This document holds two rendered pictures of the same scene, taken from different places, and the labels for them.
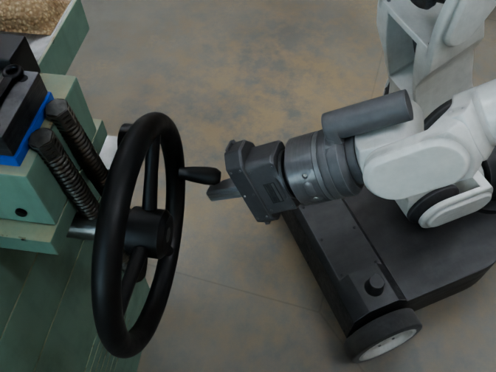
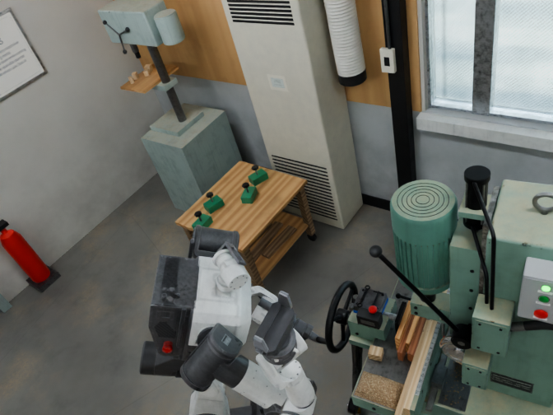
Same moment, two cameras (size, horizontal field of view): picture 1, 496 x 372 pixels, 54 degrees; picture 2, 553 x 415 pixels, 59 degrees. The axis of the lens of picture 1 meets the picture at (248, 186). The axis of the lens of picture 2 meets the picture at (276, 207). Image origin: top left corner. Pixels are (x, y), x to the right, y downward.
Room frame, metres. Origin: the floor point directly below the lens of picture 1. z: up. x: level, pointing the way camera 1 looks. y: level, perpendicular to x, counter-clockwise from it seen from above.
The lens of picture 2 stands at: (1.35, 0.62, 2.44)
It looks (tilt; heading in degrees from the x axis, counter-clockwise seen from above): 40 degrees down; 211
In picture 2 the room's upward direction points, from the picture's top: 18 degrees counter-clockwise
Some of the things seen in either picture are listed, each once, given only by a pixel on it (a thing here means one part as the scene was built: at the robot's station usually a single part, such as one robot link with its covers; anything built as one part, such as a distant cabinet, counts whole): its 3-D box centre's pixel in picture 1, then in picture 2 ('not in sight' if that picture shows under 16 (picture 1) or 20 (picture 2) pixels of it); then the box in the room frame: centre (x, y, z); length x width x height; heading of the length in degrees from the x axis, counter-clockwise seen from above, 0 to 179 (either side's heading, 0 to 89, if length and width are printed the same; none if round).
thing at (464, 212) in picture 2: not in sight; (478, 198); (0.36, 0.60, 1.54); 0.08 x 0.08 x 0.17; 82
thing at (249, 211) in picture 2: not in sight; (249, 224); (-0.60, -0.80, 0.32); 0.66 x 0.57 x 0.64; 162
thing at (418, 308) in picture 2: not in sight; (434, 307); (0.35, 0.48, 1.03); 0.14 x 0.07 x 0.09; 82
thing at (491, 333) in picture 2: not in sight; (491, 326); (0.52, 0.65, 1.23); 0.09 x 0.08 x 0.15; 82
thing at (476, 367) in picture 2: not in sight; (476, 364); (0.52, 0.62, 1.02); 0.09 x 0.07 x 0.12; 172
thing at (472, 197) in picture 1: (435, 182); not in sight; (0.75, -0.50, 0.28); 0.21 x 0.20 x 0.13; 112
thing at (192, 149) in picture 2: not in sight; (181, 114); (-1.18, -1.43, 0.79); 0.62 x 0.48 x 1.58; 74
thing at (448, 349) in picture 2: not in sight; (460, 349); (0.48, 0.57, 1.02); 0.12 x 0.03 x 0.12; 82
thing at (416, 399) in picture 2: not in sight; (438, 333); (0.38, 0.49, 0.93); 0.60 x 0.02 x 0.06; 172
